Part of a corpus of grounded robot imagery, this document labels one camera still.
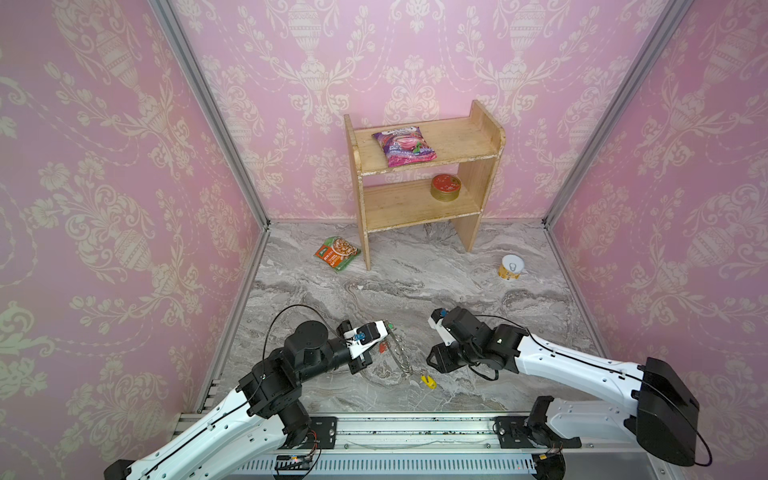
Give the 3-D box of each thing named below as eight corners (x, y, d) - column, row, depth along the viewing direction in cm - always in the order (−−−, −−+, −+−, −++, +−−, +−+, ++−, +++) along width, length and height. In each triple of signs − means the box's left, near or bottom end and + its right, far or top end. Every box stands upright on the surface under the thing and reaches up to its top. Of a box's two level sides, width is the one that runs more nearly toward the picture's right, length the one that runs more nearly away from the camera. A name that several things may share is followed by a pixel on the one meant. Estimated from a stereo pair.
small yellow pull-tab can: (499, 281, 106) (504, 271, 101) (494, 265, 110) (499, 254, 105) (521, 281, 106) (527, 271, 101) (515, 265, 110) (521, 254, 105)
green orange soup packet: (314, 255, 113) (313, 251, 111) (336, 237, 119) (335, 233, 117) (339, 273, 108) (338, 269, 106) (360, 253, 114) (360, 249, 112)
